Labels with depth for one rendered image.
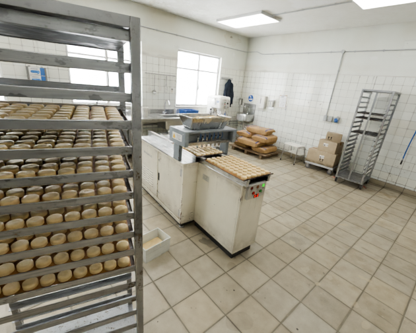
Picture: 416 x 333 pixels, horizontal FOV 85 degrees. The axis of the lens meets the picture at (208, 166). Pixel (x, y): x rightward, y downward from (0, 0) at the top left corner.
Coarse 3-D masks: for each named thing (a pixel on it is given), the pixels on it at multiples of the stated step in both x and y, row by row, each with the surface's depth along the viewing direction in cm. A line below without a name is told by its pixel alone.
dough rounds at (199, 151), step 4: (184, 148) 268; (188, 148) 267; (192, 148) 268; (196, 148) 271; (200, 148) 275; (204, 148) 273; (208, 148) 274; (212, 148) 276; (192, 152) 255; (196, 152) 254; (200, 152) 256; (204, 152) 258; (208, 152) 262; (212, 152) 260; (216, 152) 262; (220, 152) 265; (196, 156) 247
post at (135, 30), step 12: (132, 24) 65; (132, 36) 66; (132, 48) 67; (132, 60) 68; (132, 72) 69; (132, 84) 70; (132, 96) 72; (132, 108) 73; (132, 120) 74; (132, 132) 76; (132, 144) 78; (132, 156) 80; (132, 168) 83
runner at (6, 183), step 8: (40, 176) 71; (48, 176) 72; (56, 176) 73; (64, 176) 74; (72, 176) 75; (80, 176) 76; (88, 176) 77; (96, 176) 79; (104, 176) 80; (112, 176) 81; (120, 176) 82; (128, 176) 83; (0, 184) 68; (8, 184) 68; (16, 184) 69; (24, 184) 70; (32, 184) 71; (40, 184) 72
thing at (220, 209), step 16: (208, 176) 238; (224, 176) 218; (208, 192) 242; (224, 192) 221; (240, 192) 203; (208, 208) 247; (224, 208) 224; (240, 208) 208; (256, 208) 224; (208, 224) 251; (224, 224) 228; (240, 224) 217; (256, 224) 234; (224, 240) 232; (240, 240) 226
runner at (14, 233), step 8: (104, 216) 85; (112, 216) 86; (120, 216) 88; (128, 216) 89; (56, 224) 78; (64, 224) 80; (72, 224) 81; (80, 224) 82; (88, 224) 83; (96, 224) 85; (0, 232) 72; (8, 232) 73; (16, 232) 74; (24, 232) 75; (32, 232) 76; (40, 232) 77; (48, 232) 78
